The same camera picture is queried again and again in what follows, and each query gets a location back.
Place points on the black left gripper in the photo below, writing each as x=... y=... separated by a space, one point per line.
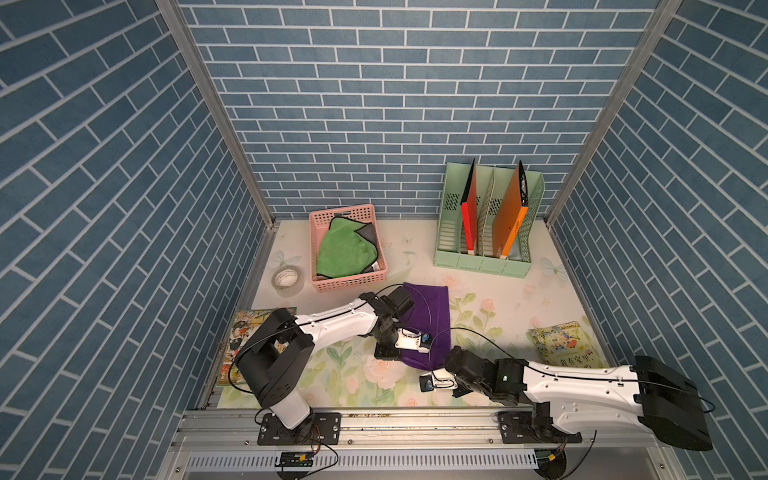
x=388 y=353

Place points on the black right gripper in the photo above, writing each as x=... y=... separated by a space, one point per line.
x=459 y=390

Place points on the purple square dishcloth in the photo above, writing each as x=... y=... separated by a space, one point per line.
x=429 y=314

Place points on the green grey microfibre cloth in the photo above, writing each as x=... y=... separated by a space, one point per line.
x=348 y=248

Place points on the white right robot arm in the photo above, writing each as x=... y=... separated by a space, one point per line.
x=557 y=405

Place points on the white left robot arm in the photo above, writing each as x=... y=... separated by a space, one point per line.
x=275 y=356

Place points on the floral table mat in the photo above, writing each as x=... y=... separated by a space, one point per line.
x=491 y=314

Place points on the pink perforated plastic basket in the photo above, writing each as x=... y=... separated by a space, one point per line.
x=319 y=224

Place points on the green plastic file organiser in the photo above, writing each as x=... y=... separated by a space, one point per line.
x=492 y=183

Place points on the right picture book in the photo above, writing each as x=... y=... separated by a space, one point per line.
x=566 y=345

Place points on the picture book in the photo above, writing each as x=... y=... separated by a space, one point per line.
x=566 y=345
x=246 y=322

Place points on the clear packing tape roll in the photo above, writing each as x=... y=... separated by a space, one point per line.
x=288 y=281

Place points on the black right controller box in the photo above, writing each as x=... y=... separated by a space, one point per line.
x=551 y=464

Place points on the black controller box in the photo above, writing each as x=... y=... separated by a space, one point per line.
x=296 y=460
x=551 y=464

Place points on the red folder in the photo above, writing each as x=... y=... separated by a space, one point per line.
x=469 y=210

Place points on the left picture book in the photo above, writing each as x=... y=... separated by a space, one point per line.
x=246 y=322

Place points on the orange folder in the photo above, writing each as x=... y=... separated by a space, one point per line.
x=511 y=214

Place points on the black left controller box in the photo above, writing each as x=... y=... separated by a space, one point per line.
x=296 y=460

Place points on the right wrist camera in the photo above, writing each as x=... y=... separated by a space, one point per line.
x=434 y=380

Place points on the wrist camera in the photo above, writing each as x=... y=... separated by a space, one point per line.
x=413 y=341
x=434 y=380

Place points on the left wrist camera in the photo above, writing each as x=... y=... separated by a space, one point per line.
x=413 y=341

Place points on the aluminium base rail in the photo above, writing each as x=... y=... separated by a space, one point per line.
x=393 y=443

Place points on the aluminium corner post left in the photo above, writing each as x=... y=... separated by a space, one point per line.
x=182 y=36

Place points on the aluminium corner post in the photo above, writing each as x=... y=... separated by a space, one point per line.
x=658 y=23
x=182 y=36

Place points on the aluminium corner post right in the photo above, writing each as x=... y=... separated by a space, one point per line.
x=658 y=23

